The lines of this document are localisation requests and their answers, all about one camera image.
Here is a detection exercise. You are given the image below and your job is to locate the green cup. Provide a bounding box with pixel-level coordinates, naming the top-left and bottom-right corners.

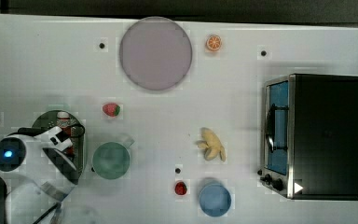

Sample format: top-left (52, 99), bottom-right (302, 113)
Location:
top-left (92, 135), bottom-right (134, 180)

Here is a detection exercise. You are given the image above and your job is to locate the red ketchup bottle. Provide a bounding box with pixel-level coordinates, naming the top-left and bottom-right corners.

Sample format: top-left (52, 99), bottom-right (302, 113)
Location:
top-left (57, 111), bottom-right (75, 158)

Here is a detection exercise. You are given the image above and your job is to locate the grey round plate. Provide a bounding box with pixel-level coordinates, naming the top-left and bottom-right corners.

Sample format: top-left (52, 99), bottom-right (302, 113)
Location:
top-left (119, 17), bottom-right (192, 91)

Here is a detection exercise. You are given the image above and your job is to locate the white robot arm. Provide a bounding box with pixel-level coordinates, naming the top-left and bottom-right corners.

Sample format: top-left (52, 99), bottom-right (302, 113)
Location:
top-left (0, 124), bottom-right (85, 224)

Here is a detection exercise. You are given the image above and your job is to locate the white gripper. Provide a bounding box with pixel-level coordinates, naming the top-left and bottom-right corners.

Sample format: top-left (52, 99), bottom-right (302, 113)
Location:
top-left (35, 126), bottom-right (73, 150)

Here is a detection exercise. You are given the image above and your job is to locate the small red strawberry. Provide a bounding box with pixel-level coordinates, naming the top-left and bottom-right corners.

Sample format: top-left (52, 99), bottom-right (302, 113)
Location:
top-left (174, 181), bottom-right (187, 196)

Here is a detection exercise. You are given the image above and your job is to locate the peeled banana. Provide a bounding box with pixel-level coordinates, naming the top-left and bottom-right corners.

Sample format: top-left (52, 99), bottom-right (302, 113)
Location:
top-left (197, 127), bottom-right (227, 162)

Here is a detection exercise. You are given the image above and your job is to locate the green oval strainer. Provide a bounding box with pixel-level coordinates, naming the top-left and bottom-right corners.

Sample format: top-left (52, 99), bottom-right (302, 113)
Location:
top-left (33, 110), bottom-right (87, 185)

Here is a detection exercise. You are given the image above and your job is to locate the large red strawberry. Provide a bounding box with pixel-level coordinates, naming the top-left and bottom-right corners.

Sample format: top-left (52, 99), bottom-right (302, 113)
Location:
top-left (103, 103), bottom-right (121, 118)

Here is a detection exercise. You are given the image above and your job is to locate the black toaster oven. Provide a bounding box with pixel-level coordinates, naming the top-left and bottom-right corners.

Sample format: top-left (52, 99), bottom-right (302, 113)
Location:
top-left (257, 74), bottom-right (358, 201)

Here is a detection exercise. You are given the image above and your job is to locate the orange slice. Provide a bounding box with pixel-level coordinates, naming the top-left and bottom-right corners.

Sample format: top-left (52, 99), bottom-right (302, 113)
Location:
top-left (205, 35), bottom-right (222, 51)

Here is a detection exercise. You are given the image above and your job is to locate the blue bowl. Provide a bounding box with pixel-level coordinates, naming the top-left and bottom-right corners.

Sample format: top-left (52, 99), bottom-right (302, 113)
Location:
top-left (199, 183), bottom-right (232, 217)

